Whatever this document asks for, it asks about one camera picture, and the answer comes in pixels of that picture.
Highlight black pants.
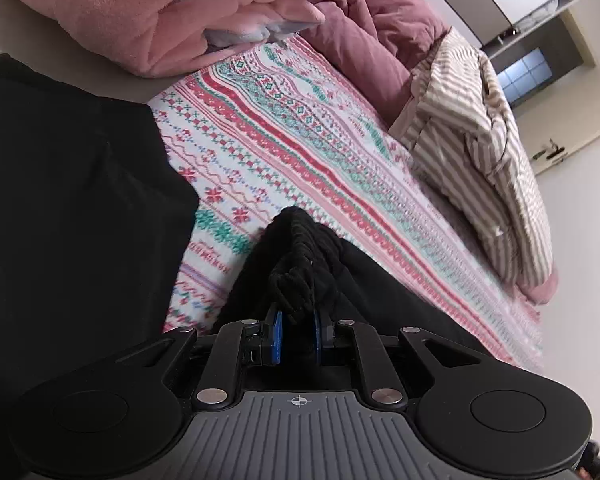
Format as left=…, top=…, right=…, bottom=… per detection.
left=212, top=206, right=490, bottom=391

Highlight door handle with keys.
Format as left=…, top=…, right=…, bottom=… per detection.
left=532, top=142, right=569, bottom=162

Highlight mauve pillow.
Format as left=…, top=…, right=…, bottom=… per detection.
left=516, top=264, right=560, bottom=306

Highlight tiled window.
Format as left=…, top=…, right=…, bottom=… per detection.
left=496, top=47, right=551, bottom=107

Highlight pink fleece blanket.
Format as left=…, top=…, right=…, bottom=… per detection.
left=0, top=0, right=327, bottom=79

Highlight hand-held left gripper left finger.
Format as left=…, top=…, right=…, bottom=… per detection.
left=115, top=307, right=285, bottom=408

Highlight dark cloth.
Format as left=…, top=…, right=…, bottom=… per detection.
left=0, top=54, right=201, bottom=480

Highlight mauve comforter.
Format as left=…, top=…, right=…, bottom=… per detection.
left=300, top=0, right=453, bottom=130

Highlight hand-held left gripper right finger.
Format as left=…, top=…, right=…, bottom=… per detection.
left=307, top=310, right=486, bottom=407

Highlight striped folded duvet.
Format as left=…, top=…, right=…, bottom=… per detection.
left=390, top=25, right=555, bottom=287

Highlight white door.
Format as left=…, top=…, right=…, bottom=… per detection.
left=514, top=77, right=600, bottom=176

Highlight patterned bed sheet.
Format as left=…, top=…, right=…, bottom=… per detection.
left=147, top=35, right=545, bottom=373

